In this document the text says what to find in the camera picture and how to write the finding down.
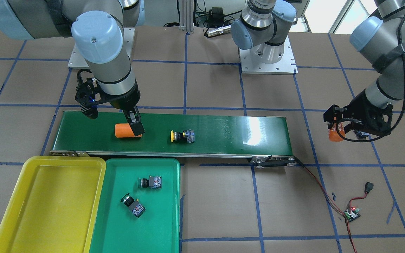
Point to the black rocker switch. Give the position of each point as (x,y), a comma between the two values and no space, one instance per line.
(368,187)

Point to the yellow plastic tray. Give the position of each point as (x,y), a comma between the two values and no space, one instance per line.
(54,206)

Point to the yellow push button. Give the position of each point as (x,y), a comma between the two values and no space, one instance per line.
(187,136)
(360,135)

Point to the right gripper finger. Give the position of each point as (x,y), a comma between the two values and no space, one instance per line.
(133,117)
(90,111)

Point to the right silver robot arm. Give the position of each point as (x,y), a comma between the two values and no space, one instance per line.
(97,27)

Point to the green conveyor belt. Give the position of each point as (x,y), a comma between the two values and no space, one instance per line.
(263,141)

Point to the plain orange cylinder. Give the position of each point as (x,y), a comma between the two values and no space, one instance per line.
(123,130)

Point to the green plastic tray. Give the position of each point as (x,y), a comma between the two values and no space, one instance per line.
(117,230)

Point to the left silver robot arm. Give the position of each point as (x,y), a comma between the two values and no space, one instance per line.
(263,27)

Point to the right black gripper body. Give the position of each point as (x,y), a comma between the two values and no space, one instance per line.
(124,101)

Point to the orange cylinder marked 4680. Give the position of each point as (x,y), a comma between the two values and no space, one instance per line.
(336,132)

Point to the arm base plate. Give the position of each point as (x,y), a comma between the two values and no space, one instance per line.
(266,59)
(77,61)

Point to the aluminium frame post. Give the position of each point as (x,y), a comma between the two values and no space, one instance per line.
(186,15)

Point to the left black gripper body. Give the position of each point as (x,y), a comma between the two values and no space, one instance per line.
(362,104)

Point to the small motor controller board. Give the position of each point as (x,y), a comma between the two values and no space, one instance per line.
(352,214)

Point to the green push button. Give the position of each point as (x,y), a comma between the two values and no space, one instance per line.
(135,207)
(151,182)

